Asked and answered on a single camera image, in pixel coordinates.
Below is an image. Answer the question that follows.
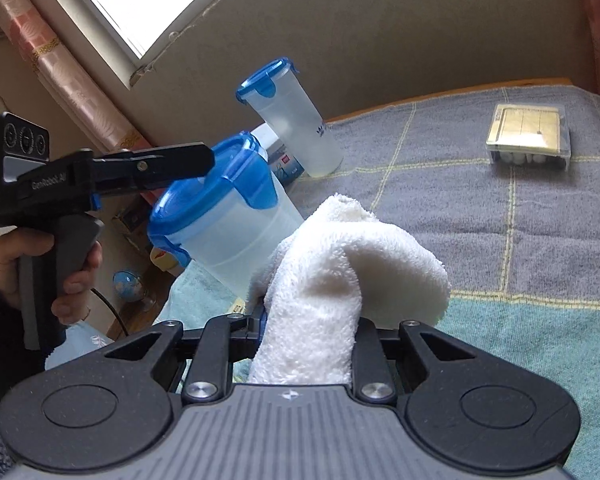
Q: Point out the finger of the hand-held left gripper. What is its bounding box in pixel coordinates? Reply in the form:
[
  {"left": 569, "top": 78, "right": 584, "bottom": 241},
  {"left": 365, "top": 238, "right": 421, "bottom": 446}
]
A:
[{"left": 92, "top": 141, "right": 216, "bottom": 196}]

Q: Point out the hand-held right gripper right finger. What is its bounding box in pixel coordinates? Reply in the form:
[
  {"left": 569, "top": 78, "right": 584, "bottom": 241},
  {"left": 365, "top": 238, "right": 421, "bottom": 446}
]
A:
[{"left": 352, "top": 317, "right": 473, "bottom": 405}]

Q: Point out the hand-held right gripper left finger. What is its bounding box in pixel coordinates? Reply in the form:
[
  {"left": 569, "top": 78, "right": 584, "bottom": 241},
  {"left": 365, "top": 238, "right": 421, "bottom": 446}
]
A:
[{"left": 104, "top": 305, "right": 268, "bottom": 405}]

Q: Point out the tall clear container crown mark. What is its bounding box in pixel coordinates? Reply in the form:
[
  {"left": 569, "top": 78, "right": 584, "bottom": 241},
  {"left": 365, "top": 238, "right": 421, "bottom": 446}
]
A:
[{"left": 147, "top": 132, "right": 306, "bottom": 301}]

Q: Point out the white fluffy towel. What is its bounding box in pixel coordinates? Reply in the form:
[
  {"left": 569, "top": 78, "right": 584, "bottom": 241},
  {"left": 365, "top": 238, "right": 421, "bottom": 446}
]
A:
[{"left": 247, "top": 192, "right": 452, "bottom": 386}]

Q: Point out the white lidded wipes tub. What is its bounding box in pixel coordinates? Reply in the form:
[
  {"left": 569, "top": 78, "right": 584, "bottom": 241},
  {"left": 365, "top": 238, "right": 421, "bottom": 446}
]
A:
[{"left": 250, "top": 124, "right": 307, "bottom": 184}]

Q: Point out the tall clear container blue lid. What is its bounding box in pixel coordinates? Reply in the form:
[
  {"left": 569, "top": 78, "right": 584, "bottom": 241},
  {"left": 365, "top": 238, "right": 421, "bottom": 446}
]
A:
[{"left": 236, "top": 58, "right": 344, "bottom": 178}]

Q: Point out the clear box with yellow board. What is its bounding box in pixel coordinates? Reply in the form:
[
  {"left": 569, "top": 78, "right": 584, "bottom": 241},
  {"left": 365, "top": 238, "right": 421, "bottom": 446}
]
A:
[{"left": 485, "top": 103, "right": 572, "bottom": 171}]

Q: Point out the person's left forearm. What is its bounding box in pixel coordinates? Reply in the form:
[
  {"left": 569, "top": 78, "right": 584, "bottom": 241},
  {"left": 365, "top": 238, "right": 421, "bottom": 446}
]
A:
[{"left": 0, "top": 257, "right": 46, "bottom": 403}]

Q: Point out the person's left hand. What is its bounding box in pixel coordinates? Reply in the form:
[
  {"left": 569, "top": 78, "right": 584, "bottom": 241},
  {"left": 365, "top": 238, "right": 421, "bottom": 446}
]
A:
[{"left": 0, "top": 227, "right": 104, "bottom": 326}]

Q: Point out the cardboard box blue print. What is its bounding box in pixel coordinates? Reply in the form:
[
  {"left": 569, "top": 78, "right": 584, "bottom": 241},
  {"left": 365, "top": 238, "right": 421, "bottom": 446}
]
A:
[{"left": 112, "top": 205, "right": 153, "bottom": 246}]

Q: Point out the white trash bin yellow bag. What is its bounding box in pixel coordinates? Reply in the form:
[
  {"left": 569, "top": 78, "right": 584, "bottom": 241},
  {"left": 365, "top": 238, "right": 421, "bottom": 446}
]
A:
[{"left": 150, "top": 246, "right": 181, "bottom": 276}]

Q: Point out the small blue globe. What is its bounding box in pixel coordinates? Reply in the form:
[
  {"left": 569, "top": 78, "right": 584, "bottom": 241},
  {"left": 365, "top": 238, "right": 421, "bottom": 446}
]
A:
[{"left": 112, "top": 270, "right": 156, "bottom": 313}]

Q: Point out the light blue printed pillow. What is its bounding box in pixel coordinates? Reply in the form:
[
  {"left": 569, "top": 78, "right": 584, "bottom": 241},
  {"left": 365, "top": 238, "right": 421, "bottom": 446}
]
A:
[{"left": 45, "top": 320, "right": 116, "bottom": 371}]

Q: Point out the window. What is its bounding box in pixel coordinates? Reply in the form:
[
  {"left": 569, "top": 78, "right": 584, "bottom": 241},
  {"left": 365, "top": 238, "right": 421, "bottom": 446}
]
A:
[{"left": 2, "top": 0, "right": 291, "bottom": 91}]

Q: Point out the grey and teal checked tablecloth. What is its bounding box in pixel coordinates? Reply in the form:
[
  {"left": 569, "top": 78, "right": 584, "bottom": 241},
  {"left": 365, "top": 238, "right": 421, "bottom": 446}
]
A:
[{"left": 152, "top": 85, "right": 600, "bottom": 480}]

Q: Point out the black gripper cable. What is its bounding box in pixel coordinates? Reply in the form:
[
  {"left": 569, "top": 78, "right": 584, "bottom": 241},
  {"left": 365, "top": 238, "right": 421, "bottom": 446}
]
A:
[{"left": 92, "top": 287, "right": 131, "bottom": 338}]

